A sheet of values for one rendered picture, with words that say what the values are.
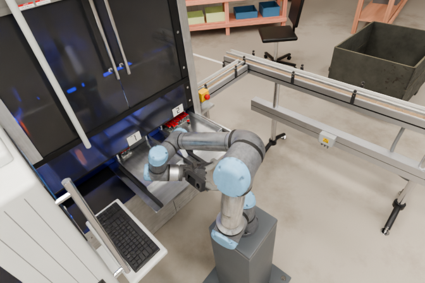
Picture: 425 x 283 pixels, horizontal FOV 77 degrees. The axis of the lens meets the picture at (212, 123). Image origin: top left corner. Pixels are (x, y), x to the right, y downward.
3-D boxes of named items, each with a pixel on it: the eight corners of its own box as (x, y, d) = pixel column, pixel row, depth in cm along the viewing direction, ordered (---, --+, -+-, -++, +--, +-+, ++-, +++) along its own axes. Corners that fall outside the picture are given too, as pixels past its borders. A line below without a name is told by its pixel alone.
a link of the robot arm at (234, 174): (247, 227, 121) (266, 147, 84) (233, 257, 112) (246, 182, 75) (224, 215, 126) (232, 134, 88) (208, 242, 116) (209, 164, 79)
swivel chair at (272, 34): (303, 60, 421) (313, -12, 354) (289, 81, 378) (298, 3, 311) (263, 54, 450) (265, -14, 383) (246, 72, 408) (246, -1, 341)
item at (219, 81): (193, 112, 200) (190, 95, 190) (179, 105, 209) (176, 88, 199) (248, 74, 236) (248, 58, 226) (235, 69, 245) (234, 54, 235)
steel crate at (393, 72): (422, 88, 339) (449, 33, 294) (394, 129, 286) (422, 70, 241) (354, 69, 388) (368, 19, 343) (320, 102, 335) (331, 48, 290)
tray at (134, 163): (115, 161, 162) (113, 157, 160) (149, 138, 176) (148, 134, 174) (148, 191, 143) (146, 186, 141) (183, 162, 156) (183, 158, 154)
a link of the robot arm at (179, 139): (269, 119, 91) (171, 122, 122) (257, 139, 84) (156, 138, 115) (278, 145, 96) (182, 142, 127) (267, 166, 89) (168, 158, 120)
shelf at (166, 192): (109, 168, 161) (107, 166, 160) (192, 112, 197) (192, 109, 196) (157, 214, 134) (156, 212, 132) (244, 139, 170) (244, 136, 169)
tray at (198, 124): (159, 131, 180) (158, 127, 178) (187, 113, 194) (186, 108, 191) (193, 155, 161) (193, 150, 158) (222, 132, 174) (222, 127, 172)
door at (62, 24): (42, 156, 122) (-49, 29, 85) (128, 108, 146) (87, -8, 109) (43, 157, 122) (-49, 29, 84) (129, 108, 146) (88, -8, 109)
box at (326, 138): (317, 141, 219) (319, 133, 213) (320, 138, 222) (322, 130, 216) (331, 148, 212) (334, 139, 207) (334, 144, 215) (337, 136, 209)
